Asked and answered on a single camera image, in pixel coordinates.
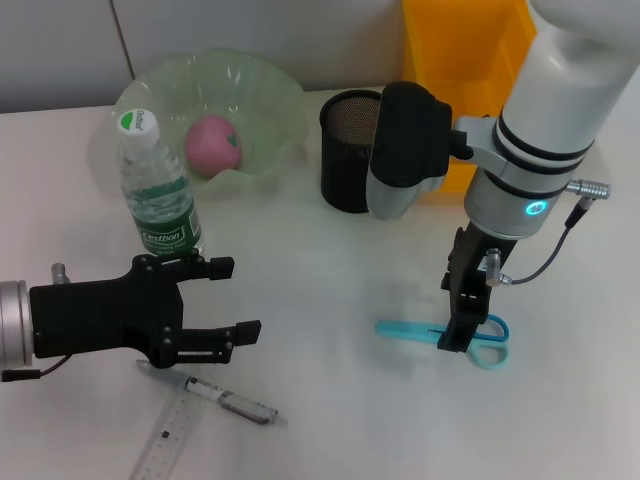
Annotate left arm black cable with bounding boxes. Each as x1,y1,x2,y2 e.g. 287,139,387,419
0,262,71,384

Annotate clear plastic ruler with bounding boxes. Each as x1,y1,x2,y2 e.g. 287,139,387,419
128,372,207,480

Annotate black mesh pen holder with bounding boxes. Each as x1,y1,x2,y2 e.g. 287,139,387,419
318,89,386,214

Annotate grey white pen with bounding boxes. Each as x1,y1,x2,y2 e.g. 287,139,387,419
135,359,290,429

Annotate yellow plastic bin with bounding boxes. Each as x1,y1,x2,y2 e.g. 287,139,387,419
399,0,539,195

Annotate pink peach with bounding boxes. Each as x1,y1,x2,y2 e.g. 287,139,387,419
183,114,245,177

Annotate blue scissors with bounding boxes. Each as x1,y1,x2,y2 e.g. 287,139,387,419
375,313,510,371

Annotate green glass fruit plate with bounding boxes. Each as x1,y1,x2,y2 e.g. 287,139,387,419
110,46,310,201

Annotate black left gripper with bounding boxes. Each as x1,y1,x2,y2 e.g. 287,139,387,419
29,253,262,370

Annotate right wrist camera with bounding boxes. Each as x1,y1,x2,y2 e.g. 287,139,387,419
367,82,455,221

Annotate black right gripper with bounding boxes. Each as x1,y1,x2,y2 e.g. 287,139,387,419
437,222,519,354

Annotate clear water bottle green label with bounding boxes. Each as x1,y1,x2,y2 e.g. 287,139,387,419
115,108,205,260

